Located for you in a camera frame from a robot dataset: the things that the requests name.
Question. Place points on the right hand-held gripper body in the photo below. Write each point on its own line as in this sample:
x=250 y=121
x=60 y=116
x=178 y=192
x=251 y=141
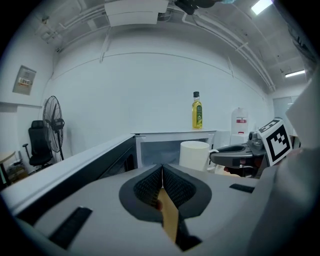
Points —
x=277 y=145

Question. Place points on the white cup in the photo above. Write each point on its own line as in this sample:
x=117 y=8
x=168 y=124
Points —
x=193 y=155

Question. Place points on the black office chair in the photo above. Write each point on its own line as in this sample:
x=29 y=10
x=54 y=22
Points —
x=38 y=145

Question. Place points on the person's white shirt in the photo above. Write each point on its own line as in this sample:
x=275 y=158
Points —
x=300 y=180

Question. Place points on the clear water jug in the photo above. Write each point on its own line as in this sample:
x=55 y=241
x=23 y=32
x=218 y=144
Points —
x=239 y=120

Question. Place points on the white microwave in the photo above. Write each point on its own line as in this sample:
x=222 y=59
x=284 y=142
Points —
x=175 y=133

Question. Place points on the long ceiling light tube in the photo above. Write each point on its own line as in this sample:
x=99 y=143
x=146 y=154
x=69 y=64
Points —
x=295 y=73

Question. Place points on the square ceiling light panel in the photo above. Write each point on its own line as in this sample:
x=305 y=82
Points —
x=261 y=6

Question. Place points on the black head-worn camera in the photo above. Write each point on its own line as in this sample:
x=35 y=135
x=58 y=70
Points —
x=192 y=5

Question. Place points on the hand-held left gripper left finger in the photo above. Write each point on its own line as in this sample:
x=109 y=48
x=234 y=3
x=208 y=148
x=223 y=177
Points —
x=105 y=215

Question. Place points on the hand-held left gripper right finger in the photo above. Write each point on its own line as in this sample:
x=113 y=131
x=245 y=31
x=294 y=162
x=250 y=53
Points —
x=225 y=207

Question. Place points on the yellow oil bottle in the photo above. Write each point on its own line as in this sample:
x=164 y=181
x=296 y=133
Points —
x=197 y=115

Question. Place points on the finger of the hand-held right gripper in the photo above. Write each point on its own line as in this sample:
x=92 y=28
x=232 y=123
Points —
x=230 y=158
x=243 y=147

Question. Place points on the white ceiling air conditioner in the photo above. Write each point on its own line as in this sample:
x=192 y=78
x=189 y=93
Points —
x=135 y=11

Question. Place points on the black standing fan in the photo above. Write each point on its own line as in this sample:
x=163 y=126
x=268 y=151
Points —
x=53 y=120

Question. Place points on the grey electrical panel box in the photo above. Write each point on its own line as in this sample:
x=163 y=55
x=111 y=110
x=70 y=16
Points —
x=24 y=80

